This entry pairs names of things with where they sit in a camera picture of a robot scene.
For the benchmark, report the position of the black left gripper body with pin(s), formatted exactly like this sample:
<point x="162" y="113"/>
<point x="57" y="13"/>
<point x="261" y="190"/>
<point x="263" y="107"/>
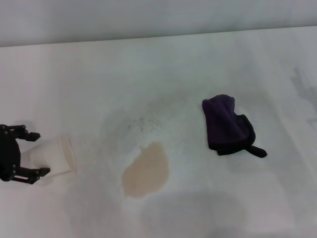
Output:
<point x="7" y="153"/>

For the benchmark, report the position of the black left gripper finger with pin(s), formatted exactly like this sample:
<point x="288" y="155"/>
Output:
<point x="29" y="175"/>
<point x="27" y="134"/>

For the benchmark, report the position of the white paper cup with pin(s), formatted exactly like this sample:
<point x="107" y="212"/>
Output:
<point x="47" y="153"/>

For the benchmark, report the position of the purple rag with black trim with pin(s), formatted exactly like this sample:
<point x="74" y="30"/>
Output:
<point x="223" y="124"/>

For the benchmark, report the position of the brown water stain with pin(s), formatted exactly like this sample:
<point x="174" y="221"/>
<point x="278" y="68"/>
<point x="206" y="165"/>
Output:
<point x="144" y="173"/>

